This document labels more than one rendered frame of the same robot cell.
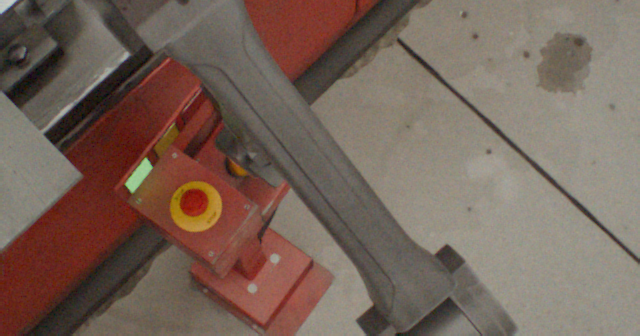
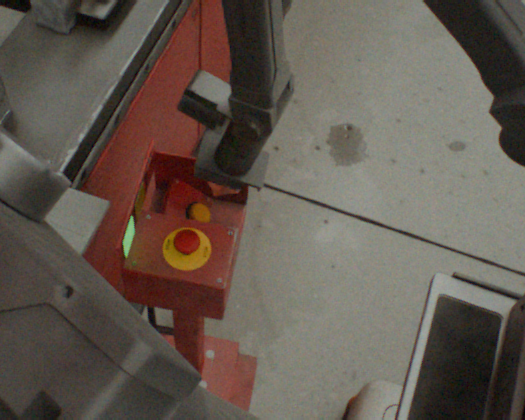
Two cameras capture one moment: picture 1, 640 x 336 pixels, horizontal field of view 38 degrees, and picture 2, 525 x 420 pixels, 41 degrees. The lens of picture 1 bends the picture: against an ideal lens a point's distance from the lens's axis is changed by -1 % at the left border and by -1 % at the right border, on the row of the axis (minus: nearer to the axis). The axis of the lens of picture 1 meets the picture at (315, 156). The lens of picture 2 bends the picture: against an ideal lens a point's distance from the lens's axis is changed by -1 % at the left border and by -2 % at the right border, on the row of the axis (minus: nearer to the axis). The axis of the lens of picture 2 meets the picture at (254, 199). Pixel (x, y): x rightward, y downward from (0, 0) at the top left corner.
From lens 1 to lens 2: 0.51 m
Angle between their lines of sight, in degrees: 21
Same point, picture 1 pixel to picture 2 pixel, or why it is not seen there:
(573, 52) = (348, 135)
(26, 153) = not seen: hidden behind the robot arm
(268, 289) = (216, 381)
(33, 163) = (58, 208)
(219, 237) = (219, 264)
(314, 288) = (246, 373)
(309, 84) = not seen: hidden behind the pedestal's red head
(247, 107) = not seen: outside the picture
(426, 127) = (272, 222)
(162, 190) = (151, 247)
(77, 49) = (34, 145)
